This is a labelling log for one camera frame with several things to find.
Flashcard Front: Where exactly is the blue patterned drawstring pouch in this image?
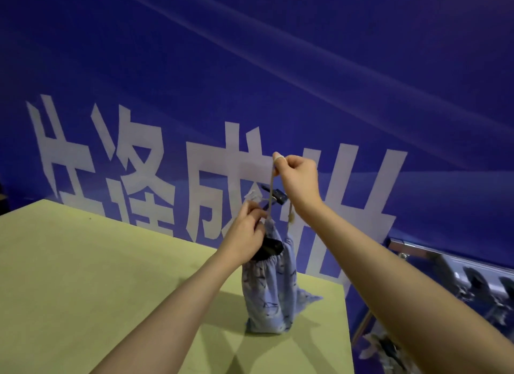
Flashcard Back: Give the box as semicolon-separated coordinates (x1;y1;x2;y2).
241;218;324;335

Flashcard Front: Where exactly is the person's right hand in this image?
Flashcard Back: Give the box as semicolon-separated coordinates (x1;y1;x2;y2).
273;152;324;218

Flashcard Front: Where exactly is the black cord clip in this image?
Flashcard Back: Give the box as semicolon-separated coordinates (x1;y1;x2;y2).
260;183;288;207

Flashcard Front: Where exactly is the beige drawstring cord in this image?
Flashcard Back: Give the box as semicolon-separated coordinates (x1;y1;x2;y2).
266;161;296;230

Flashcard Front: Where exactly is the blue banner with white characters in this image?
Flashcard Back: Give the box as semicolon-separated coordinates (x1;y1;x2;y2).
0;0;514;338

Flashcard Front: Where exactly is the person's left hand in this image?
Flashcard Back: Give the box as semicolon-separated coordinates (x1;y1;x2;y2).
218;200;269;267

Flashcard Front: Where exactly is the person's left forearm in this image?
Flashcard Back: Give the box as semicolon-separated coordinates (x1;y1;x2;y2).
89;247;243;374

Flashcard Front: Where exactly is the black object inside pouch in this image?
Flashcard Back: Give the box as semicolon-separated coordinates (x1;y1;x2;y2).
251;232;286;262

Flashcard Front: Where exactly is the person's right forearm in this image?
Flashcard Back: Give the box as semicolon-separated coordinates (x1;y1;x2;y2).
296;197;514;374

